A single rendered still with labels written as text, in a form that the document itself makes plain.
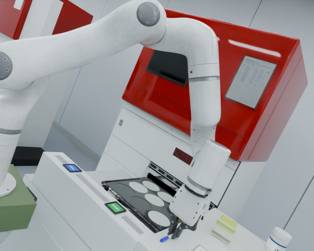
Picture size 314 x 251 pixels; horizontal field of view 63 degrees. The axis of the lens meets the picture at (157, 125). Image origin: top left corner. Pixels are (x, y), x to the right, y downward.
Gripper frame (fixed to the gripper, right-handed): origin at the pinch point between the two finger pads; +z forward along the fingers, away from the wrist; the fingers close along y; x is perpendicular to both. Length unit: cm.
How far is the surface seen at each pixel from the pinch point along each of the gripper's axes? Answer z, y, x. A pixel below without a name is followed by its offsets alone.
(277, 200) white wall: 12, -10, -197
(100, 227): 8.5, 17.4, 14.0
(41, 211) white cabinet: 23, 46, 14
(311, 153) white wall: -42, -15, -197
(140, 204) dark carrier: 9.1, 23.7, -15.4
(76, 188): 4.7, 33.5, 14.0
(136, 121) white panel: -14, 69, -48
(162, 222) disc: 8.9, 11.0, -14.9
